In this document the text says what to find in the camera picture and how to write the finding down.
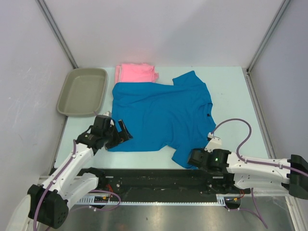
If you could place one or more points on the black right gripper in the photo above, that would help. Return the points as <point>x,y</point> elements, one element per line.
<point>203,150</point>

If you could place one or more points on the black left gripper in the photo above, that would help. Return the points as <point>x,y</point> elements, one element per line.
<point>121,136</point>

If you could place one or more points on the blue t shirt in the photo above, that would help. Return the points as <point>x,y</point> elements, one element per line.
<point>158,115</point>

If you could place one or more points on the beige plastic tray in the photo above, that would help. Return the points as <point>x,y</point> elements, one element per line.
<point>83,92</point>

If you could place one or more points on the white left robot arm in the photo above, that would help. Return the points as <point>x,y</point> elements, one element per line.
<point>52,200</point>

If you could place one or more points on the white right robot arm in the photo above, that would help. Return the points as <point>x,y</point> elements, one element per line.
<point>228,173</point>

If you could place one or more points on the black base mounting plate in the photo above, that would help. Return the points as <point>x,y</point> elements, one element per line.
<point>165,184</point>

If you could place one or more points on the pink folded t shirt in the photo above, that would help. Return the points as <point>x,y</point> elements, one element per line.
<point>135,73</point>

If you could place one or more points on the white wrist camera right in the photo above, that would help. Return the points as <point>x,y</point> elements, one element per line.
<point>213,143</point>

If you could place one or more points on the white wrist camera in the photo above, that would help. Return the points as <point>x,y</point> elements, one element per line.
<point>213,143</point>
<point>108,116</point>

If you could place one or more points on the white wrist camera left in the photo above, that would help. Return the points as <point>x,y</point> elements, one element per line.
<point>108,116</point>

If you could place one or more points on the aluminium corner post right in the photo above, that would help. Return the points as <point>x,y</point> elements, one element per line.
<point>269,33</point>

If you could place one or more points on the aluminium corner post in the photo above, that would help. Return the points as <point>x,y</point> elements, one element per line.
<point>269,33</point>
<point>46,12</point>

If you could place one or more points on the aluminium corner post left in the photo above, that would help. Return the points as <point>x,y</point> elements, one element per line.
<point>46,12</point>

